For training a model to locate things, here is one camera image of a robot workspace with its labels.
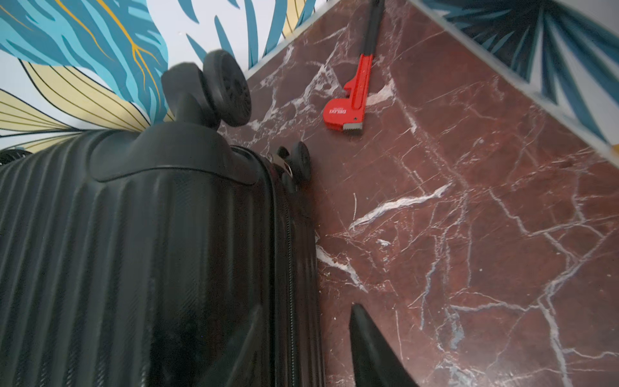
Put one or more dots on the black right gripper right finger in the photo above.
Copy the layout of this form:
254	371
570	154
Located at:
374	361

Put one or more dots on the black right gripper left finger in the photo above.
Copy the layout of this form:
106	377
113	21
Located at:
240	359

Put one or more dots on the black hard-shell suitcase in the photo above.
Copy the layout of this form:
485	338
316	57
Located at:
130	259

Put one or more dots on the red pipe wrench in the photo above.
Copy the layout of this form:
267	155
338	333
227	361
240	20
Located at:
347	114

